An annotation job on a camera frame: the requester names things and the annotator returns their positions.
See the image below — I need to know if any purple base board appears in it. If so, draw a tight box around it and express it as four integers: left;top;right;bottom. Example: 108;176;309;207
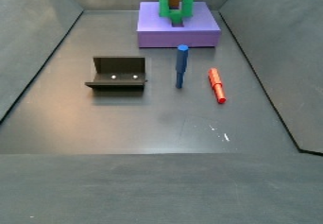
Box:
136;2;220;48

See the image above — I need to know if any red cylindrical peg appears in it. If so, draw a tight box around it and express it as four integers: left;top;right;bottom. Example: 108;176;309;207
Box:
208;68;225;104

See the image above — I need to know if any blue cylindrical peg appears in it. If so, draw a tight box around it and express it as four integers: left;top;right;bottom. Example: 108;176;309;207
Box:
175;44;189;89

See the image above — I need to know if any green U-shaped block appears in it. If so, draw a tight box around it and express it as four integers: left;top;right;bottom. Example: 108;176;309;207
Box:
159;0;195;26

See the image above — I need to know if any black angle bracket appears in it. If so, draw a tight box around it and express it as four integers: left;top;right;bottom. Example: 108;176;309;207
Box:
84;56;147;89

